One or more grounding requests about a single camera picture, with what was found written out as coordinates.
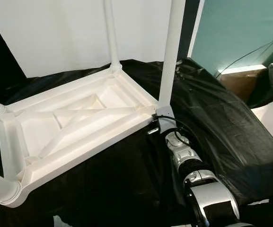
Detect white plastic table top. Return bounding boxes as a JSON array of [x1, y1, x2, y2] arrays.
[[0, 64, 160, 209]]

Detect black plastic cover sheet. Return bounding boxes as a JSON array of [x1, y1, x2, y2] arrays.
[[0, 59, 273, 227]]

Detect brown wooden furniture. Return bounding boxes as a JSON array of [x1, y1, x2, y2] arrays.
[[219, 71, 269, 107]]

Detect white furniture top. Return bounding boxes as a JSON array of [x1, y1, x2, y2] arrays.
[[250, 97, 273, 152]]

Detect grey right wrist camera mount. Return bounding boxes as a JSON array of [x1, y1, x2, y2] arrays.
[[157, 116, 177, 135]]

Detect black vertical wall strip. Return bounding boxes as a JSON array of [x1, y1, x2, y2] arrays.
[[181, 0, 201, 60]]

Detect thin black wall cable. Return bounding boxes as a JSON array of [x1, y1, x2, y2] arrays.
[[217, 28, 273, 76]]

